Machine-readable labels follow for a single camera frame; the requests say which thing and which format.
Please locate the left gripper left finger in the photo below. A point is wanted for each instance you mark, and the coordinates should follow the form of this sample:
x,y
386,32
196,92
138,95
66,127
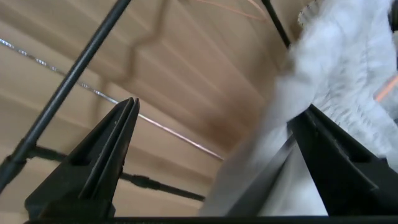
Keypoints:
x,y
77,174

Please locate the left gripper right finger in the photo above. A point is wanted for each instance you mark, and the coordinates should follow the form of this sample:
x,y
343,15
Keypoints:
x,y
342,174

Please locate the pale grey shorts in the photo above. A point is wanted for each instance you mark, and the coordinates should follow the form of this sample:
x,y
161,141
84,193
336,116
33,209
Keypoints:
x,y
342,62

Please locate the black clothes rack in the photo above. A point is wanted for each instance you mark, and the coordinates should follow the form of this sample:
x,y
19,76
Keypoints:
x,y
77,68

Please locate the beige curtain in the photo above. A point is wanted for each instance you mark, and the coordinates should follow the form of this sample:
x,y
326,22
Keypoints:
x,y
186,77

